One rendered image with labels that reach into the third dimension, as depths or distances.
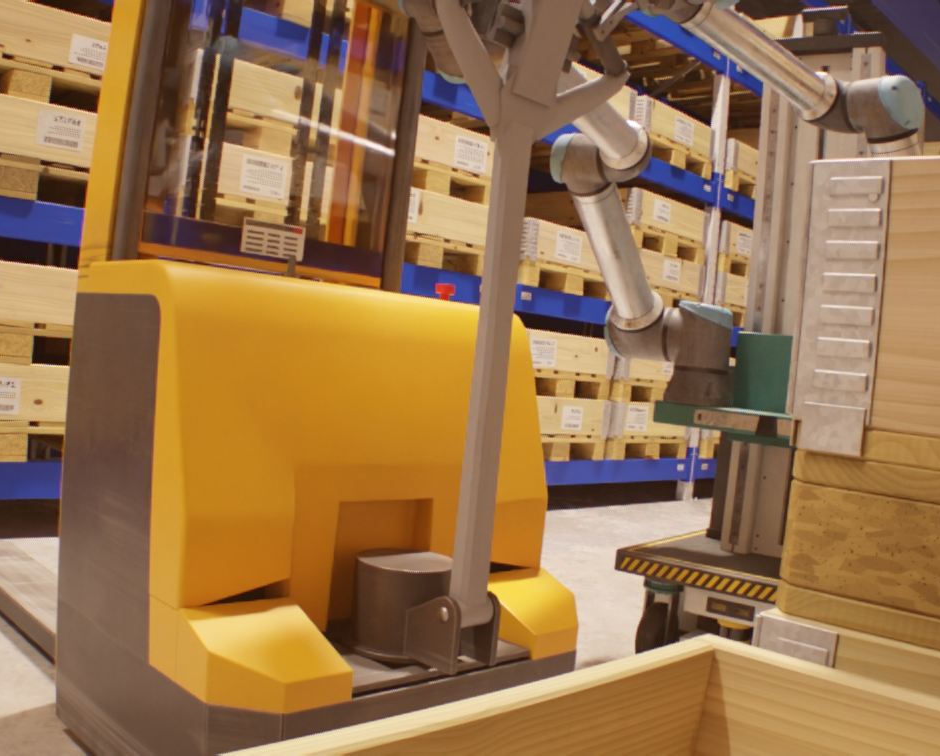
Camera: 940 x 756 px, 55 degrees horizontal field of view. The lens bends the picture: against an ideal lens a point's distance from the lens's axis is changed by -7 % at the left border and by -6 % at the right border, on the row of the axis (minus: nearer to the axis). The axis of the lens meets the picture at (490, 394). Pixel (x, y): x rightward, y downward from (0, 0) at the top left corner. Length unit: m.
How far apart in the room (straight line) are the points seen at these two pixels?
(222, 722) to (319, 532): 0.36
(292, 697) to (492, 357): 0.58
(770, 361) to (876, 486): 1.95
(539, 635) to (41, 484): 2.26
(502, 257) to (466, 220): 3.12
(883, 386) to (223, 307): 1.06
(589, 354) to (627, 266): 2.88
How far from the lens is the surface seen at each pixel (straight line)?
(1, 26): 3.54
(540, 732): 0.50
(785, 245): 2.75
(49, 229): 3.50
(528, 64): 1.49
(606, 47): 1.62
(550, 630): 1.73
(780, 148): 2.77
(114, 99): 1.94
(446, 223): 4.48
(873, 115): 2.15
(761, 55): 2.02
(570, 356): 5.18
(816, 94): 2.16
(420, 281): 4.39
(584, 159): 2.23
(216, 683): 1.38
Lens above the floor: 0.78
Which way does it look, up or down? 2 degrees down
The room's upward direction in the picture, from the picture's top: 6 degrees clockwise
